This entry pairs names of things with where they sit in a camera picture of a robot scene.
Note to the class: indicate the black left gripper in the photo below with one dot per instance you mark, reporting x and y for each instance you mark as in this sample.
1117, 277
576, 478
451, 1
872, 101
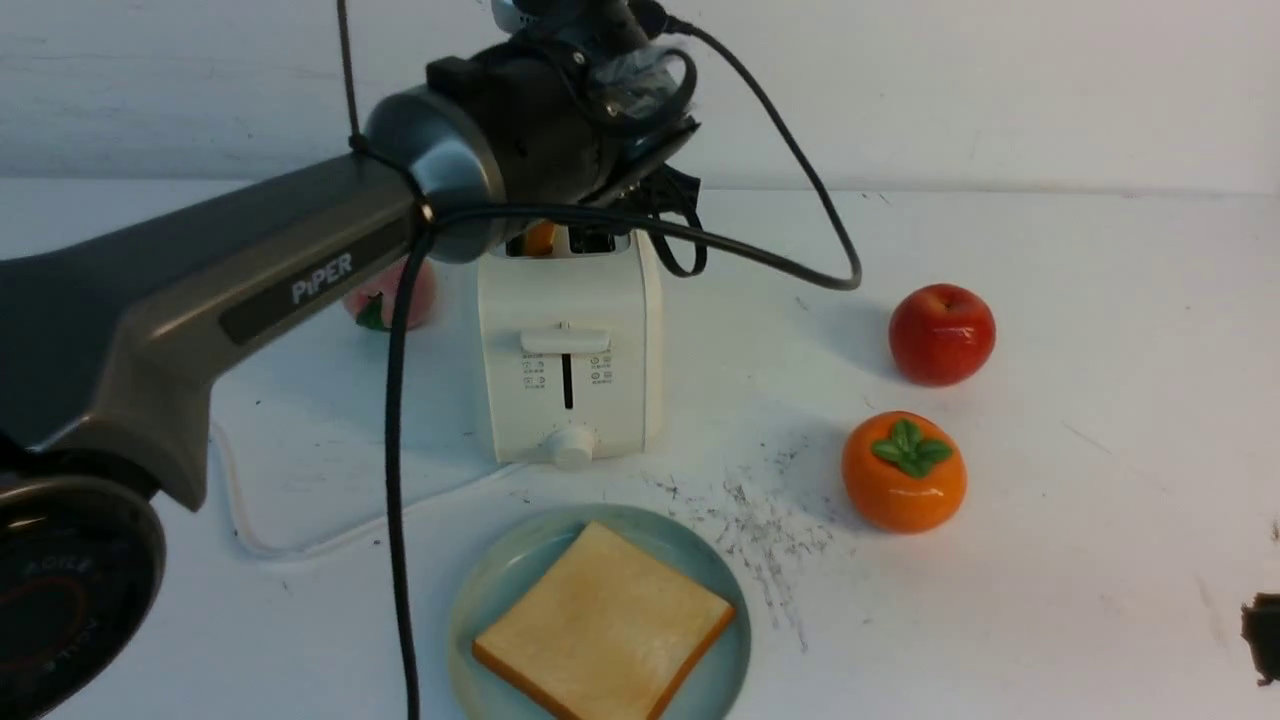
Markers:
545, 122

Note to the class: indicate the toast slice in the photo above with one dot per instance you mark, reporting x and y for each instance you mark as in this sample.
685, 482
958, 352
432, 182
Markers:
607, 632
540, 240

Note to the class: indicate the light green plate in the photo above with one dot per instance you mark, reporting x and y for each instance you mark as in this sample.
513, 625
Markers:
518, 557

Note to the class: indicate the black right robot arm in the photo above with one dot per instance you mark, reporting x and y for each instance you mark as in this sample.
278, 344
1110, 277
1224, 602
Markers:
1260, 630

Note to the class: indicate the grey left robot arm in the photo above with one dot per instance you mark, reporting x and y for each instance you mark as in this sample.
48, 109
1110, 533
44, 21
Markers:
111, 346

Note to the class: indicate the white two-slot toaster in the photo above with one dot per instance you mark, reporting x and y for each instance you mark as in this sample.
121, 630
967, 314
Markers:
572, 347

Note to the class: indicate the pink peach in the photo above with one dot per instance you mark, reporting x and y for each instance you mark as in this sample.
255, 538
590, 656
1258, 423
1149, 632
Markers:
372, 303

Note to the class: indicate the red apple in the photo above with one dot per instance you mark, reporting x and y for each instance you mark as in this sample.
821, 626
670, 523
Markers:
941, 335

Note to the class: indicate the orange persimmon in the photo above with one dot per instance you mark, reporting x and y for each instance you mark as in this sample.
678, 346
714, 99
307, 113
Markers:
903, 473

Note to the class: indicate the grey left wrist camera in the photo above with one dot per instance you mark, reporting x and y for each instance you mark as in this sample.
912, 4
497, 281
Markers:
615, 19

